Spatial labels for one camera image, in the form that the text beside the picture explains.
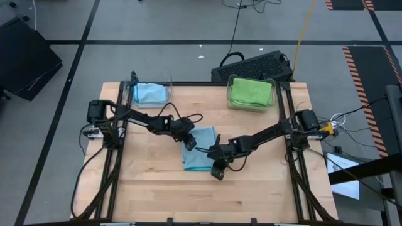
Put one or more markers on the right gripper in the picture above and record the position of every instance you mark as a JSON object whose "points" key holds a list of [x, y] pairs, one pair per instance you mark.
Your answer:
{"points": [[224, 152]]}

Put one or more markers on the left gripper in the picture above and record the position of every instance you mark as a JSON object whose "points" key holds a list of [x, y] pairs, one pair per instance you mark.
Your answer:
{"points": [[182, 127]]}

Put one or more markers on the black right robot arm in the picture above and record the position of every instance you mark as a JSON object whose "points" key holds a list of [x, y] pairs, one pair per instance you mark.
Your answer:
{"points": [[270, 135]]}

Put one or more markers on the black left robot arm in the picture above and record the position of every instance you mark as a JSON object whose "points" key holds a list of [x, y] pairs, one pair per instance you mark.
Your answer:
{"points": [[141, 119]]}

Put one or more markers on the clear plastic basket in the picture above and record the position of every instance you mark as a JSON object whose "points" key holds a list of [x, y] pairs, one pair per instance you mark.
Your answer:
{"points": [[274, 94], [169, 91]]}

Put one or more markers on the silver mounting plate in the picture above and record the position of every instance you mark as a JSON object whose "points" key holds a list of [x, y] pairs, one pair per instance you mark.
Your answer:
{"points": [[93, 133]]}

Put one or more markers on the black perforated computer case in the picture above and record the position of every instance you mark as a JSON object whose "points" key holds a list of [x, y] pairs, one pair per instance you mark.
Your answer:
{"points": [[251, 67]]}

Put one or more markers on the black power adapter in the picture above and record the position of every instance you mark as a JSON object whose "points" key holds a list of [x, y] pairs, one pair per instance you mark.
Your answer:
{"points": [[338, 150]]}

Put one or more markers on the black metal beam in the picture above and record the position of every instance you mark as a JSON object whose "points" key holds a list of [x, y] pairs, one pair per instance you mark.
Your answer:
{"points": [[361, 171]]}

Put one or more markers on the black mat with orange stripes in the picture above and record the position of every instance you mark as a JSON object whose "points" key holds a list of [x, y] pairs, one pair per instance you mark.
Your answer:
{"points": [[348, 3], [370, 81]]}

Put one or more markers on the black equipment case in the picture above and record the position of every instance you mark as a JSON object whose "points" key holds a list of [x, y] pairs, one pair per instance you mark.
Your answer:
{"points": [[25, 62]]}

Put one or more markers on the silver metal bracket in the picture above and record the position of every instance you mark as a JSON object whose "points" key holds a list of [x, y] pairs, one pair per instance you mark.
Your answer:
{"points": [[288, 224], [117, 224]]}

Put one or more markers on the grey metal post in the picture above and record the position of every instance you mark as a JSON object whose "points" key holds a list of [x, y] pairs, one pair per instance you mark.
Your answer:
{"points": [[394, 125]]}

